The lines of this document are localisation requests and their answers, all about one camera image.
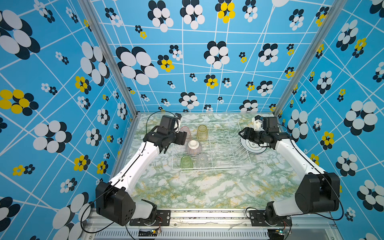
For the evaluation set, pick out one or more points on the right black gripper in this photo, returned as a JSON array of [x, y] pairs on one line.
[[249, 132]]

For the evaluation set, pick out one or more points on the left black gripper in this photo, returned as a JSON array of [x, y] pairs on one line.
[[182, 138]]

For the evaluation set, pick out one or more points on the white plate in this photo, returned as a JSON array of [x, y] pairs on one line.
[[254, 148]]

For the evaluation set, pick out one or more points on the green glass cup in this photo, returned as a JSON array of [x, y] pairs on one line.
[[186, 163]]

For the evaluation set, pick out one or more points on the white wire dish rack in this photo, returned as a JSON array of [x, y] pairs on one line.
[[223, 148]]

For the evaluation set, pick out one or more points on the clear glass cup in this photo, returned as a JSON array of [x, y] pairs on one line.
[[202, 161]]

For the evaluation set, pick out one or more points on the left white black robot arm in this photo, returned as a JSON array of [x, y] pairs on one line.
[[113, 199]]

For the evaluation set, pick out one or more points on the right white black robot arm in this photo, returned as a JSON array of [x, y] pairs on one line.
[[318, 191]]

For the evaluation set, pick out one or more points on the pink glass cup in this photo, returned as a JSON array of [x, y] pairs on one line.
[[186, 130]]

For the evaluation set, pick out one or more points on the yellow glass cup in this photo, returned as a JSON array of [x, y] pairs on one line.
[[202, 133]]

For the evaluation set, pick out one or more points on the left circuit board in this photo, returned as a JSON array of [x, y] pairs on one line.
[[149, 233]]

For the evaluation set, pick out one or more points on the circuit board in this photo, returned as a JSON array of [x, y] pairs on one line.
[[149, 233], [276, 234]]

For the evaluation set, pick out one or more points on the right circuit board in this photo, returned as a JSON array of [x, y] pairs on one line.
[[276, 234]]

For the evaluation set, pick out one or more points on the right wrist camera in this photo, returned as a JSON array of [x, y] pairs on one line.
[[258, 123]]

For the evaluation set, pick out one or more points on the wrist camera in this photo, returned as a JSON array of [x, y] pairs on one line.
[[258, 123], [179, 117]]

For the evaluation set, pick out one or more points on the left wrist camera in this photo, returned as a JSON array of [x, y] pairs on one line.
[[179, 117]]

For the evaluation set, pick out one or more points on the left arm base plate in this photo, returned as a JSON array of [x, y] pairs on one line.
[[156, 218]]

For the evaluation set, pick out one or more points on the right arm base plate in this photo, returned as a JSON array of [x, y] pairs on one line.
[[258, 219]]

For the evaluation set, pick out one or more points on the right aluminium frame post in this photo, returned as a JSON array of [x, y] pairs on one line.
[[323, 31]]

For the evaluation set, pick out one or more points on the aluminium frame post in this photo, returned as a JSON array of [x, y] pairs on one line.
[[323, 31], [91, 16]]

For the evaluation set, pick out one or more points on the aluminium front rail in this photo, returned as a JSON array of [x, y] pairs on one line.
[[213, 224]]

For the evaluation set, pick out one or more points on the left aluminium frame post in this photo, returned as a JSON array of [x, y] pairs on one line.
[[91, 16]]

